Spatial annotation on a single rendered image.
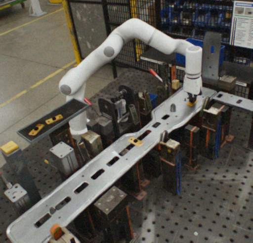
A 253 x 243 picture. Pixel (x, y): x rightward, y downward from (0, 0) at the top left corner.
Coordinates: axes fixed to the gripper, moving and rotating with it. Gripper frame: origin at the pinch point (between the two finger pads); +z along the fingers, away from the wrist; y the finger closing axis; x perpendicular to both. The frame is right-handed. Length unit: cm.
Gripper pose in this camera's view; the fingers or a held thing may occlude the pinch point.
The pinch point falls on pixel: (192, 98)
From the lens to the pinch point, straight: 172.6
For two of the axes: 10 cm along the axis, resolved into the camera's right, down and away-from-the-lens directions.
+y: 7.3, 3.2, -6.0
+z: 1.2, 8.1, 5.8
